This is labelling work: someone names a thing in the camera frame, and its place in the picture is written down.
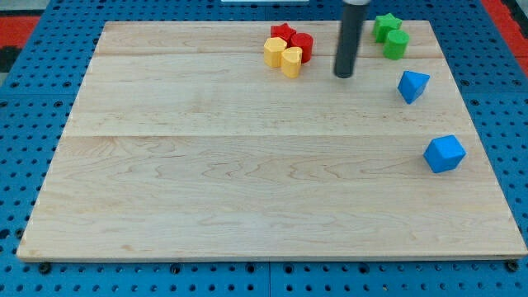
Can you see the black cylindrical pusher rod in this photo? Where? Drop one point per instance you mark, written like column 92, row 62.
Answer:
column 353, row 15

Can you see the wooden board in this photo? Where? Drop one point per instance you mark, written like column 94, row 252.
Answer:
column 183, row 146

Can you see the green star block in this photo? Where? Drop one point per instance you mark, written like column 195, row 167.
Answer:
column 383, row 25

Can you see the blue cube block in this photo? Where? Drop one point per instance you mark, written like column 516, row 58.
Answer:
column 444, row 153

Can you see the green cylinder block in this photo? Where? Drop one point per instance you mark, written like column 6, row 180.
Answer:
column 395, row 44

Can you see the red cylinder block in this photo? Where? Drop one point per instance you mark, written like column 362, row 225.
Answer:
column 304, row 41

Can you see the red star block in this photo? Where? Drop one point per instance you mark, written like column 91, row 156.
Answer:
column 284, row 31

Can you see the yellow heart block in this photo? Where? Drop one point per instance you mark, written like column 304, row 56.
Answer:
column 291, row 61

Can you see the yellow hexagon block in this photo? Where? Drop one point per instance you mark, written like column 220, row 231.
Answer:
column 272, row 49

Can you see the blue triangle block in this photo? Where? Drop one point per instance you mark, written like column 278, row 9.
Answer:
column 412, row 85

